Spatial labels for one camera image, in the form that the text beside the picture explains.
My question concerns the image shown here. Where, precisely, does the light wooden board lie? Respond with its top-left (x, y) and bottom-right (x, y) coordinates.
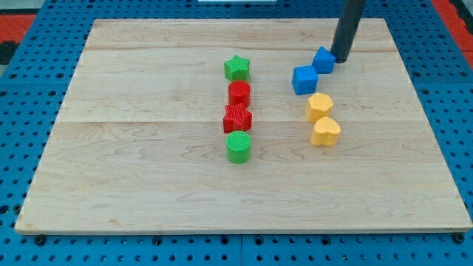
top-left (16, 18), bottom-right (472, 235)

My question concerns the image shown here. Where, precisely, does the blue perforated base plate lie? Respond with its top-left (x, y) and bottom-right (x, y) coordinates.
top-left (1, 0), bottom-right (472, 265)

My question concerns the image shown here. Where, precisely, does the green cylinder block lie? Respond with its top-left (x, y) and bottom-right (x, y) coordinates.
top-left (225, 131), bottom-right (252, 164)

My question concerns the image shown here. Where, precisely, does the red cylinder block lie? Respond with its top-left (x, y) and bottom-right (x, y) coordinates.
top-left (228, 80), bottom-right (251, 107)

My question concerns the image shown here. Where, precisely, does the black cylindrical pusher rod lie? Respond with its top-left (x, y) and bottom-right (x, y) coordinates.
top-left (330, 0), bottom-right (366, 64)

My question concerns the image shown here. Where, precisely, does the yellow hexagon block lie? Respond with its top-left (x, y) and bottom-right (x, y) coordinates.
top-left (305, 92), bottom-right (333, 123)

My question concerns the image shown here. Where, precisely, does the blue cube block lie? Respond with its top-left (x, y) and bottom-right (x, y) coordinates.
top-left (292, 65), bottom-right (319, 95)

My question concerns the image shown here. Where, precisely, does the red star block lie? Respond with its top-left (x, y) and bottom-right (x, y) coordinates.
top-left (222, 103), bottom-right (253, 133)

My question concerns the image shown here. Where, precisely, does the yellow heart block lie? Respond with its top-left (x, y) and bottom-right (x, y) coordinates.
top-left (310, 117), bottom-right (341, 146)

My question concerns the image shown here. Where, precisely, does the green star block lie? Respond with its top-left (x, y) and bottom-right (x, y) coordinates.
top-left (224, 55), bottom-right (250, 81)

